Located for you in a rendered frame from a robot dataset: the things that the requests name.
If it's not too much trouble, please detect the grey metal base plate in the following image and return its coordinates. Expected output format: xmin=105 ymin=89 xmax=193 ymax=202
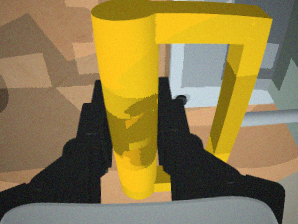
xmin=169 ymin=0 xmax=294 ymax=108

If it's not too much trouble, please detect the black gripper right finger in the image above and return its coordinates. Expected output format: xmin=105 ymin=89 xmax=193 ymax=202
xmin=157 ymin=77 xmax=285 ymax=224

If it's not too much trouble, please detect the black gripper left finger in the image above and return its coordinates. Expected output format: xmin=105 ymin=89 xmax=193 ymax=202
xmin=0 ymin=80 xmax=113 ymax=221

